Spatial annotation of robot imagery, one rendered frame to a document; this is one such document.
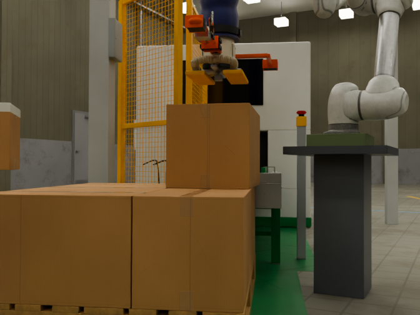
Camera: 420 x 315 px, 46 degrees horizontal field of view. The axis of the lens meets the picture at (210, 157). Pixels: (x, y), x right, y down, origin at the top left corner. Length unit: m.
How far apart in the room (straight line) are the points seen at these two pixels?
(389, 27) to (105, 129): 2.15
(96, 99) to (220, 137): 1.76
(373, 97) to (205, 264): 1.29
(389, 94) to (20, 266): 1.82
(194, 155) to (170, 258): 0.70
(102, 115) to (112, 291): 2.21
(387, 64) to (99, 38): 2.20
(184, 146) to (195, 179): 0.16
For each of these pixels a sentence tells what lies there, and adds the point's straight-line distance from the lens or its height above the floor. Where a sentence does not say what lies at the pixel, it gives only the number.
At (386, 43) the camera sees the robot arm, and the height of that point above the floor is 1.28.
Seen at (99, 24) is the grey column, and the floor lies 1.73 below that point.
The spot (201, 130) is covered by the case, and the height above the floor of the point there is 0.82.
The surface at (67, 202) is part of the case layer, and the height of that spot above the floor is 0.52.
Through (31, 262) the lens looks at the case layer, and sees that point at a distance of 1.95.
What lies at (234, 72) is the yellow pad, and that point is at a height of 1.11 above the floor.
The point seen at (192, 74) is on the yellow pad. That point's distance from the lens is 2.52.
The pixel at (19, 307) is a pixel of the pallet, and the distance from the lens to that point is 2.00.
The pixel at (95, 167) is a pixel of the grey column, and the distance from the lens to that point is 3.87.
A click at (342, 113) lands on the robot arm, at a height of 0.92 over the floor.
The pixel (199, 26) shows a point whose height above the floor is 1.21.
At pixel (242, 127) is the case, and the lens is 2.30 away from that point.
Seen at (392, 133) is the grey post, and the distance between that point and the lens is 5.94.
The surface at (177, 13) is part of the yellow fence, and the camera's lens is 3.96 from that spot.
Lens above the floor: 0.65
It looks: 1 degrees up
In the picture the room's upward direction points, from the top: straight up
